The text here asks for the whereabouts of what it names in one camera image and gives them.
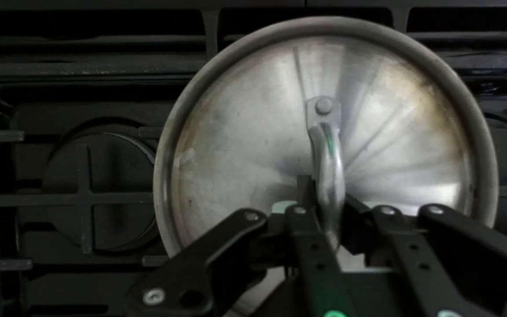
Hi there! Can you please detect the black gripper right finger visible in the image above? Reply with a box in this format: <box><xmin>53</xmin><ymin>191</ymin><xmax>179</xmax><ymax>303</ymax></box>
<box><xmin>338</xmin><ymin>196</ymin><xmax>507</xmax><ymax>317</ymax></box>

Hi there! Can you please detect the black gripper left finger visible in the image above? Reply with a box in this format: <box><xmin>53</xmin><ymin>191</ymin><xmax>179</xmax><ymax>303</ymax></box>
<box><xmin>125</xmin><ymin>203</ymin><xmax>350</xmax><ymax>317</ymax></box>

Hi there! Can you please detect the silver round pot lid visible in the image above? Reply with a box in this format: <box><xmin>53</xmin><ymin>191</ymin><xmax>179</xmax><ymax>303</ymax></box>
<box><xmin>151</xmin><ymin>14</ymin><xmax>500</xmax><ymax>317</ymax></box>

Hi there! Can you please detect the black round burner cap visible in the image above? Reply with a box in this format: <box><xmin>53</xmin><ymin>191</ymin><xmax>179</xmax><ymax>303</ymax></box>
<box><xmin>40</xmin><ymin>124</ymin><xmax>162</xmax><ymax>256</ymax></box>

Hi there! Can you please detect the black stove top with grates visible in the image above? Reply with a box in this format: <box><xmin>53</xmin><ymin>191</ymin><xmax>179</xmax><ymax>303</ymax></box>
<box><xmin>0</xmin><ymin>0</ymin><xmax>507</xmax><ymax>317</ymax></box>

